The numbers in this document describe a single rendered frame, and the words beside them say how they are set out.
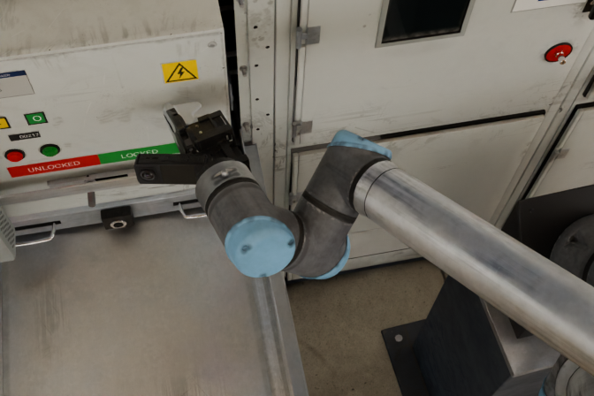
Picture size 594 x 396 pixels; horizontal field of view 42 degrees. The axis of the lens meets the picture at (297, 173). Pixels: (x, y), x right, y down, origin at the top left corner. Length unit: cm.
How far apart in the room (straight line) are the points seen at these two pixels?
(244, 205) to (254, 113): 57
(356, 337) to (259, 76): 113
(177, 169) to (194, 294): 43
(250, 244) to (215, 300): 52
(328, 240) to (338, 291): 134
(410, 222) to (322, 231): 16
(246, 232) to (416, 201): 23
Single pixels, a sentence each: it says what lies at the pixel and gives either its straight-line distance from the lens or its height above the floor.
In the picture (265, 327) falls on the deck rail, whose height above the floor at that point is 85.
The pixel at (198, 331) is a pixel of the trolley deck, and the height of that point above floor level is 85.
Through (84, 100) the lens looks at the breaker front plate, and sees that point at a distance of 131.
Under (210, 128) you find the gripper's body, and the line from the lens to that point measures 123.
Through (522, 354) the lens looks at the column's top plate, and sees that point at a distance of 170.
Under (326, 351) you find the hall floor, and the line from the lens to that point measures 242.
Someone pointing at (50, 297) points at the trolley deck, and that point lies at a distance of 162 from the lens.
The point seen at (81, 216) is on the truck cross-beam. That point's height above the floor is 91.
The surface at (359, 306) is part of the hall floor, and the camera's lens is 248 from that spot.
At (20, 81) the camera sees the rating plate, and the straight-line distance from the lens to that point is 127.
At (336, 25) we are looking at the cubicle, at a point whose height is 123.
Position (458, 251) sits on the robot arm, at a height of 142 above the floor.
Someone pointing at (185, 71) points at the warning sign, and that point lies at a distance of 127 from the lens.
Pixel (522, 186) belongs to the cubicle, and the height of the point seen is 41.
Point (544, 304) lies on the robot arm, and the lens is 94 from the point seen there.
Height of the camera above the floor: 230
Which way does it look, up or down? 59 degrees down
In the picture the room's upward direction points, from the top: 3 degrees clockwise
